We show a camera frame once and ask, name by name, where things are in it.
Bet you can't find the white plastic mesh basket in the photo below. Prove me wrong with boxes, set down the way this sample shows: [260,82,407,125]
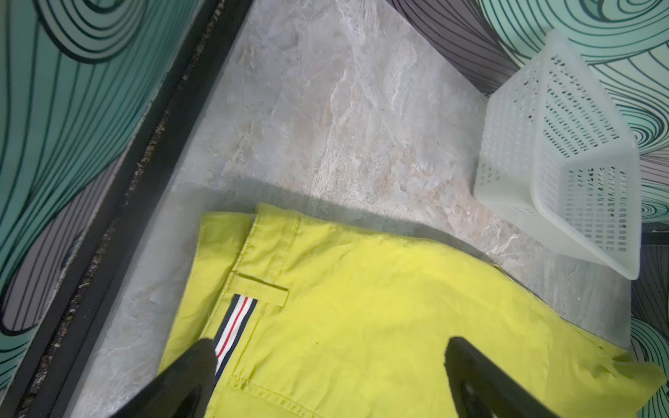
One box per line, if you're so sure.
[473,31,642,280]

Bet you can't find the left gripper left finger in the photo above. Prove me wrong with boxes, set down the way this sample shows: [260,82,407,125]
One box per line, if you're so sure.
[113,339,217,418]

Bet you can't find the black table edge frame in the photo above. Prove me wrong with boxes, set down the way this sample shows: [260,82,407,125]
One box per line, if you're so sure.
[1,1,251,417]

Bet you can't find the yellow-green long pants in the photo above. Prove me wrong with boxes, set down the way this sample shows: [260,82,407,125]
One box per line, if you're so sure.
[160,204,667,417]

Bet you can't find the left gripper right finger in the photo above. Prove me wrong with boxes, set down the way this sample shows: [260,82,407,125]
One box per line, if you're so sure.
[444,336,555,417]

